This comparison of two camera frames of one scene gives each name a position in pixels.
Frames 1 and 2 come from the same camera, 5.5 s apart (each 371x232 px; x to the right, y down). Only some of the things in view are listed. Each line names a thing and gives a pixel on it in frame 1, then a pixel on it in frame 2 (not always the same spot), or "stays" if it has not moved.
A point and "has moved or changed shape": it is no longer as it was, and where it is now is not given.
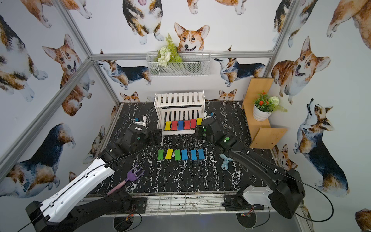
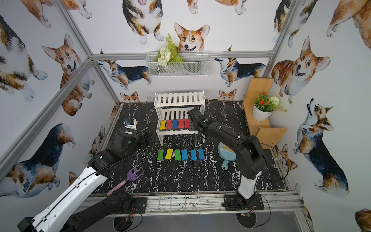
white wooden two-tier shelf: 178,106 stays
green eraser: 161,154 stays
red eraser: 187,124 → 180,123
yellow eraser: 169,154 stays
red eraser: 174,125 has moved or changed shape
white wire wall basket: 194,64 stays
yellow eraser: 167,125 has moved or changed shape
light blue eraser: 201,154 stays
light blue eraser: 193,154 stays
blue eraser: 180,125 → 175,123
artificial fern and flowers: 168,53 stays
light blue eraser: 184,154 stays
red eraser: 193,123 has moved or changed shape
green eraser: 178,155 stays
